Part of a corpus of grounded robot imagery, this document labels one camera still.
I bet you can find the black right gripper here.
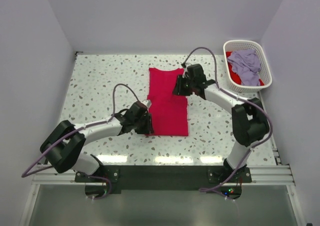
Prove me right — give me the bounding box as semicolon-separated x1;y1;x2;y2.
171;75;196;96

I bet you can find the crimson red t shirt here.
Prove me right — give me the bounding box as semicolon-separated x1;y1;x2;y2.
147;68;189;136

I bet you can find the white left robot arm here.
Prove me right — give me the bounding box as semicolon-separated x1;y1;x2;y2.
40;100;153;182

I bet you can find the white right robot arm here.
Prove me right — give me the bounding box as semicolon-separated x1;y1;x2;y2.
173;64;271;182

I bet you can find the red t shirt in basket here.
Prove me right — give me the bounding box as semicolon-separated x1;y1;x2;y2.
227;62;265;86

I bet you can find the white perforated laundry basket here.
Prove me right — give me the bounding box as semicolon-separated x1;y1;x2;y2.
223;40;273;93

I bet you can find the lavender t shirt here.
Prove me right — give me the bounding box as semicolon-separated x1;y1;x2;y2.
226;49;261;87

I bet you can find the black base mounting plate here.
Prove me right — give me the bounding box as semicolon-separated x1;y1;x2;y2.
75;165;252;198

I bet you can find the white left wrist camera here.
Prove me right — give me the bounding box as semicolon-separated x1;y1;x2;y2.
142;100;152;109

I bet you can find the aluminium extrusion rail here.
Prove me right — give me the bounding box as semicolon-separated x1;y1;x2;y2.
31;165;295;186

